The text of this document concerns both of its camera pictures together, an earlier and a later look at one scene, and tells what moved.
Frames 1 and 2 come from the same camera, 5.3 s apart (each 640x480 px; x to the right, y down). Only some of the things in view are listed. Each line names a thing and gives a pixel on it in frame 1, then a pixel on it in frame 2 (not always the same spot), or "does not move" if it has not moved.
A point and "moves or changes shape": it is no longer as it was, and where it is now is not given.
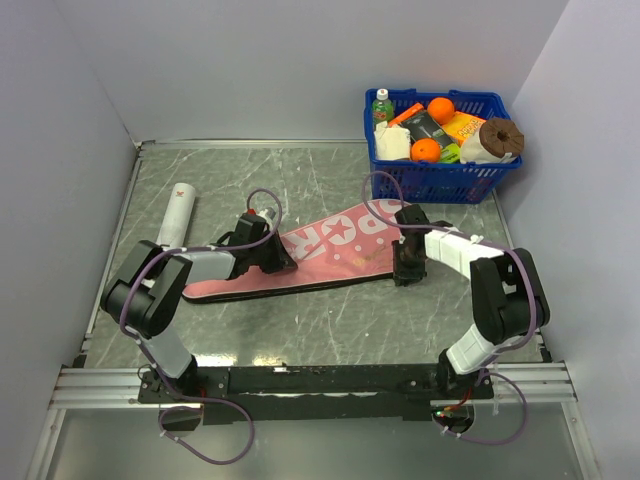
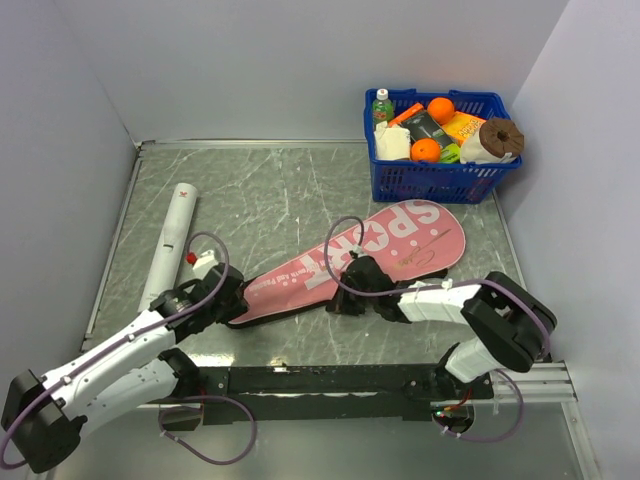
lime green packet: [451, 153] does not move
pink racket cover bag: [355, 245] moves or changes shape
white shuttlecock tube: [176, 219] does not move
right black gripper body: [406, 267] → [354, 303]
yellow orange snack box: [462, 127] does not move
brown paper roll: [498, 140] does not move
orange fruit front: [425, 150] does not move
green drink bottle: [382, 108] does not move
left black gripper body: [269, 255] → [227, 311]
